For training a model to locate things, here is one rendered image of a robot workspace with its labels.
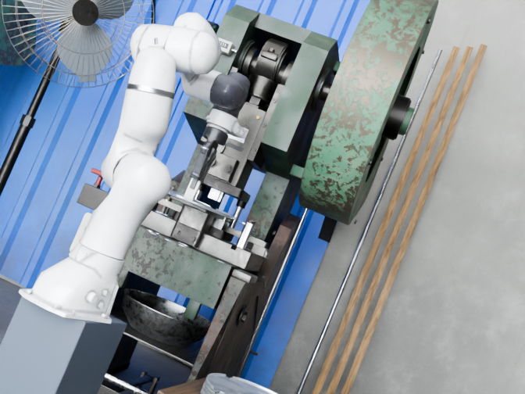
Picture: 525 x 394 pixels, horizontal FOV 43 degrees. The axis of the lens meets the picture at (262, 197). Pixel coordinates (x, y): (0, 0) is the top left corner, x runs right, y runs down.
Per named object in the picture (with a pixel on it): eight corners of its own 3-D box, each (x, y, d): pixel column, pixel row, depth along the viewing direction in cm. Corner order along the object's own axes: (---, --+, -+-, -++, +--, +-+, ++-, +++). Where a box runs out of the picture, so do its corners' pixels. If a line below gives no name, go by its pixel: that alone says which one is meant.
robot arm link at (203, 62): (164, -16, 161) (227, -7, 157) (186, 24, 178) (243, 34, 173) (138, 53, 156) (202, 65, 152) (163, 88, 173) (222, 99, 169)
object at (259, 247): (265, 257, 228) (276, 230, 228) (221, 239, 231) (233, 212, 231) (267, 258, 234) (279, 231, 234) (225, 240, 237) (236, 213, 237)
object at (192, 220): (192, 248, 204) (208, 208, 205) (151, 231, 207) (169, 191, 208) (210, 252, 229) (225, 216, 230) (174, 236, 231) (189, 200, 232)
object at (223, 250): (245, 270, 216) (252, 253, 216) (125, 218, 224) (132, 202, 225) (258, 271, 246) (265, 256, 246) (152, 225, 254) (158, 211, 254)
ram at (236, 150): (234, 185, 222) (268, 105, 224) (194, 169, 225) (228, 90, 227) (243, 191, 239) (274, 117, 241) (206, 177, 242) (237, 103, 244)
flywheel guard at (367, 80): (348, 214, 188) (455, -46, 192) (257, 177, 193) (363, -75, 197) (352, 237, 289) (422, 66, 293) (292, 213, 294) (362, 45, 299)
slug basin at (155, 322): (188, 359, 213) (200, 331, 214) (97, 316, 219) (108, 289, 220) (211, 349, 247) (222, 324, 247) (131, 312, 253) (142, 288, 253)
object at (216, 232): (223, 240, 226) (226, 231, 226) (170, 217, 230) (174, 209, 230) (231, 242, 242) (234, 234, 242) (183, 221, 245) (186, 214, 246)
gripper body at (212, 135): (210, 128, 212) (198, 155, 211) (204, 122, 203) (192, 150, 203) (231, 137, 210) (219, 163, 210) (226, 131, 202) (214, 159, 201)
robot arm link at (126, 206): (98, 257, 141) (144, 150, 142) (73, 238, 156) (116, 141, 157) (143, 272, 147) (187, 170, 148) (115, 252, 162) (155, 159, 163)
